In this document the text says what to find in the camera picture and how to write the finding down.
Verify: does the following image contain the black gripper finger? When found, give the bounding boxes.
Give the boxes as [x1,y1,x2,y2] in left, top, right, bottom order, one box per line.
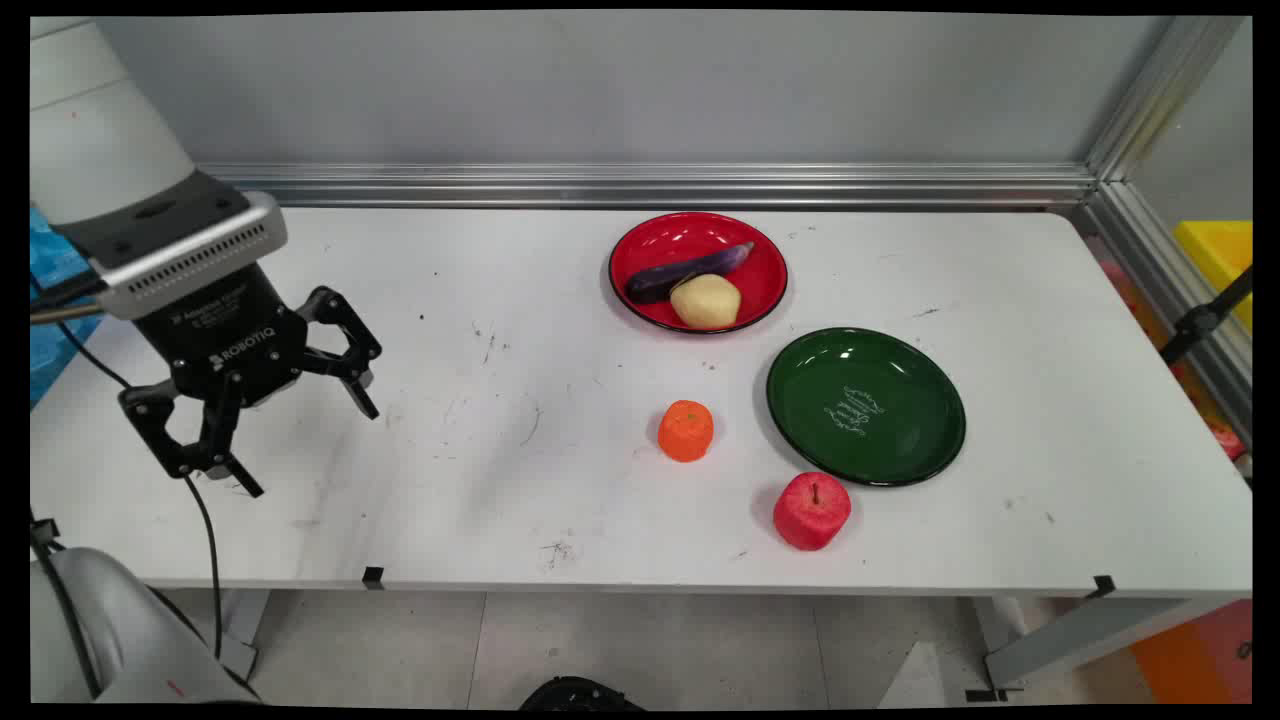
[118,374,267,500]
[294,285,385,422]

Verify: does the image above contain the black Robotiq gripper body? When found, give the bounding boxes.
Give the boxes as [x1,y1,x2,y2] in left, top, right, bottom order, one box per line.
[132,264,309,408]

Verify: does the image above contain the purple toy eggplant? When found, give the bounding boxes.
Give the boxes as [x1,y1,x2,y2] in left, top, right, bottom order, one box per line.
[625,241,756,305]

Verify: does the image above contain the blue plastic sheet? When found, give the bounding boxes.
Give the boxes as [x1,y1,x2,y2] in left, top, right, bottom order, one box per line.
[30,207,105,406]

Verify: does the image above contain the white table leg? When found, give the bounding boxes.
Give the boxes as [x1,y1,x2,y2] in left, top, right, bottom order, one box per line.
[212,590,273,683]

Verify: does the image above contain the red plate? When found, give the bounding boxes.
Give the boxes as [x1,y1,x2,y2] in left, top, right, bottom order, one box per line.
[607,211,789,335]

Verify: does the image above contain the orange toy mandarin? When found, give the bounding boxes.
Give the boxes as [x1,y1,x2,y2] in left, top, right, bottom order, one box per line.
[657,399,715,464]

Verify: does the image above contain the yellow toy potato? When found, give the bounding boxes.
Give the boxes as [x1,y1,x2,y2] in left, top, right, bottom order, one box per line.
[669,273,743,330]

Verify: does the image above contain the black round object on floor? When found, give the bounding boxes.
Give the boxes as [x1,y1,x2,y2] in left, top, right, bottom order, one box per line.
[518,676,647,712]

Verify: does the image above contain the red toy apple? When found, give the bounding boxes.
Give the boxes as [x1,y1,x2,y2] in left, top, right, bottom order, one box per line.
[772,471,853,552]

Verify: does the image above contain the green plate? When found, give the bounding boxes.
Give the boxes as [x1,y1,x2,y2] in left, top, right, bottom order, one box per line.
[765,326,968,489]

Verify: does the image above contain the white table leg brace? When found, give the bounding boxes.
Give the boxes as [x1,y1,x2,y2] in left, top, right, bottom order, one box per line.
[968,596,1233,693]

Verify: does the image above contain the yellow plastic bin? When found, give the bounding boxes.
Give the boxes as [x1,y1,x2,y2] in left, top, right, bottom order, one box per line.
[1172,219,1253,333]

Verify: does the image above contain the orange box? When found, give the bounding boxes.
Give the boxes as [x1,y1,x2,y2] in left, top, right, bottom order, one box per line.
[1128,599,1253,704]

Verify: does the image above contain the thick black cable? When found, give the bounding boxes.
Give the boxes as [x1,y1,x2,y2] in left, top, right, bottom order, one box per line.
[30,288,224,663]
[30,515,103,701]

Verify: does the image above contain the horizontal aluminium frame rail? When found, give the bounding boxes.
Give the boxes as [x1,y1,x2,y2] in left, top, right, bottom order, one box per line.
[196,162,1101,210]

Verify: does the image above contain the sloping aluminium frame rail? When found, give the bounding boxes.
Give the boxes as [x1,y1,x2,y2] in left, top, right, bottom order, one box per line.
[1072,180,1253,453]

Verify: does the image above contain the upright aluminium frame post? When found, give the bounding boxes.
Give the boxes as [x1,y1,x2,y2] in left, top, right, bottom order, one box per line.
[1085,15,1248,183]

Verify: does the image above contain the pink red items behind rail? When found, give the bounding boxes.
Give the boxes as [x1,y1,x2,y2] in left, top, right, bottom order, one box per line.
[1098,258,1248,463]

